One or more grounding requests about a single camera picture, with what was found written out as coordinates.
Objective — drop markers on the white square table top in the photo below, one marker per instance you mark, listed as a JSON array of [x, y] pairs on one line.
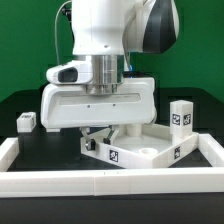
[[156, 147]]

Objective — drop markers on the white U-shaped fence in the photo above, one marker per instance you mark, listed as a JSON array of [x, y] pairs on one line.
[[102, 182]]

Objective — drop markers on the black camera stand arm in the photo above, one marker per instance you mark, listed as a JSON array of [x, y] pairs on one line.
[[67, 12]]

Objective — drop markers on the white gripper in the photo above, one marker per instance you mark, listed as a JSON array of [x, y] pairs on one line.
[[67, 104]]

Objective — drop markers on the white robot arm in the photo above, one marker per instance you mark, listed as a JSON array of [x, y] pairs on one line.
[[98, 88]]

